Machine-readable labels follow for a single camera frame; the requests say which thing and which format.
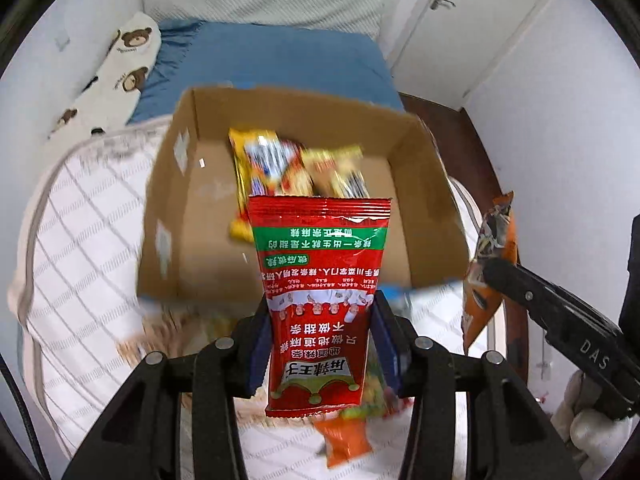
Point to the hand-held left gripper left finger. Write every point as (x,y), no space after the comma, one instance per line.
(259,355)

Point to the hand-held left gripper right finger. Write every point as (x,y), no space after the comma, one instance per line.
(387,340)

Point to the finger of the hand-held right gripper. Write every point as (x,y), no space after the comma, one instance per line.
(520,290)

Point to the orange snack packet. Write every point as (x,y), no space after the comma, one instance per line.
(480,305)
(345,440)

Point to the red snack packet green band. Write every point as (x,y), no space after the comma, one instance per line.
(320,280)

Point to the cardboard box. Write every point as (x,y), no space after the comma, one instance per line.
(200,220)

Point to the person's right hand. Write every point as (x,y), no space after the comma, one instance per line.
(600,435)

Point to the yellow packet black white label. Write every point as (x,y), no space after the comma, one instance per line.
(335,170)

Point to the yellow snack packet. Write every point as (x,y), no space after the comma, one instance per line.
(257,165)

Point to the white grid quilted blanket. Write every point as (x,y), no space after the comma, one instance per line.
(85,240)

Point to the white door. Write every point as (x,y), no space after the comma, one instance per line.
(460,25)

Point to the blue bed sheet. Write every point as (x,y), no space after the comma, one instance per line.
(280,65)

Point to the bear print pillow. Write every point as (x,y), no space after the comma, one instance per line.
(117,75)

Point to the grey pillow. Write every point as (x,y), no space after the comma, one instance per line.
(270,2)

